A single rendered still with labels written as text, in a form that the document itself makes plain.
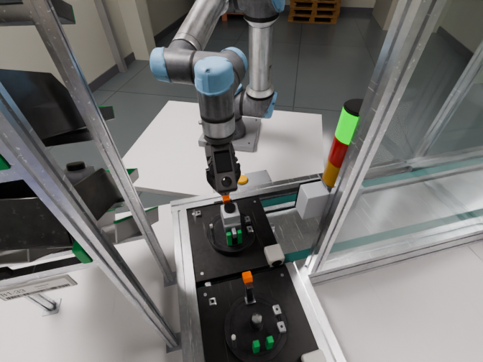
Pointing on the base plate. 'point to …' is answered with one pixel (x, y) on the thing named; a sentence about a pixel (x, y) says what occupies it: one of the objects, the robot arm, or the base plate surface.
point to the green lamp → (346, 127)
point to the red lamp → (337, 152)
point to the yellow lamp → (330, 174)
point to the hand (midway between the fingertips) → (225, 195)
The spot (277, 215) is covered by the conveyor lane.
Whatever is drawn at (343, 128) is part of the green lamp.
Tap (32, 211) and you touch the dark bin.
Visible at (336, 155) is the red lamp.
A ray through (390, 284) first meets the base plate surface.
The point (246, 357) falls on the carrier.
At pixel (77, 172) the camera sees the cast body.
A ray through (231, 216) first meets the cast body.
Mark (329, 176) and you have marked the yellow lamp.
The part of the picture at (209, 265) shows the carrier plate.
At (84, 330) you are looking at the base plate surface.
